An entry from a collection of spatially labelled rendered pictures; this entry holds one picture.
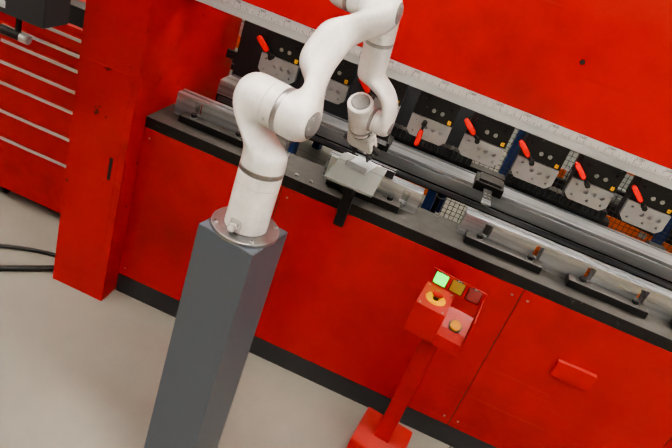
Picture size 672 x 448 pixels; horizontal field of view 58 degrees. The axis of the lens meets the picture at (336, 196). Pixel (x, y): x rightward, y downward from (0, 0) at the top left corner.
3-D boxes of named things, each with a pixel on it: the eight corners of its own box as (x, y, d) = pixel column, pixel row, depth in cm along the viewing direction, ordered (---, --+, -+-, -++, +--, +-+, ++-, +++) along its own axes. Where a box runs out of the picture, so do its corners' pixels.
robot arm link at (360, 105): (380, 121, 205) (356, 110, 207) (380, 98, 193) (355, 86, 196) (368, 140, 202) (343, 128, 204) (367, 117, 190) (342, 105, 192)
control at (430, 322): (403, 328, 208) (422, 287, 200) (416, 306, 222) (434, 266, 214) (456, 357, 203) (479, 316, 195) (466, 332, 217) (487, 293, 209)
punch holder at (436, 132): (404, 132, 223) (421, 90, 215) (408, 125, 230) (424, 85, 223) (443, 147, 221) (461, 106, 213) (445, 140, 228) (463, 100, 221)
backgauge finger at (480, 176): (469, 202, 234) (474, 191, 232) (474, 178, 257) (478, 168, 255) (498, 214, 233) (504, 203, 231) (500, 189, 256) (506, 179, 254)
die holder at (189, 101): (173, 112, 248) (177, 91, 243) (180, 109, 253) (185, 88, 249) (284, 160, 242) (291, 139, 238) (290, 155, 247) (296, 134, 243)
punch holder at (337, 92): (304, 91, 227) (317, 49, 220) (311, 86, 235) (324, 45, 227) (341, 106, 225) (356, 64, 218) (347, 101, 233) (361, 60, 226)
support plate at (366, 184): (323, 177, 212) (324, 175, 212) (343, 154, 236) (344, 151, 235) (371, 198, 210) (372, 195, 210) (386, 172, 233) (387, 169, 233)
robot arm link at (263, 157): (266, 186, 153) (291, 98, 142) (210, 152, 159) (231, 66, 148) (292, 174, 163) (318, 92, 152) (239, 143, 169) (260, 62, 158)
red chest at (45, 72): (-13, 192, 309) (-2, -3, 264) (55, 160, 354) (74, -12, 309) (73, 231, 303) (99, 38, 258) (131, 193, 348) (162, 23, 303)
